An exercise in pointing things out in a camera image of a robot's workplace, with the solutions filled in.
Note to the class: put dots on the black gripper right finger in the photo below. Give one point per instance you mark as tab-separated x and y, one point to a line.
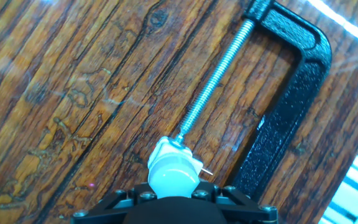
238	203

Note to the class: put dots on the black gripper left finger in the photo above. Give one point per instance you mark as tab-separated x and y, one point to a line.
117	205

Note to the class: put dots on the white LED light bulb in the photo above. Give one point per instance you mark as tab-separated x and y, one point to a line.
172	180

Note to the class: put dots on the white lamp socket adapter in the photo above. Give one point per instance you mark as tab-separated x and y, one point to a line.
169	149

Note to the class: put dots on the brown wooden board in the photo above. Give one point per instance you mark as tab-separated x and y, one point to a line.
73	109

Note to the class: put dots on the black C-clamp with steel screw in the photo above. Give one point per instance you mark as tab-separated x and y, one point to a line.
294	109

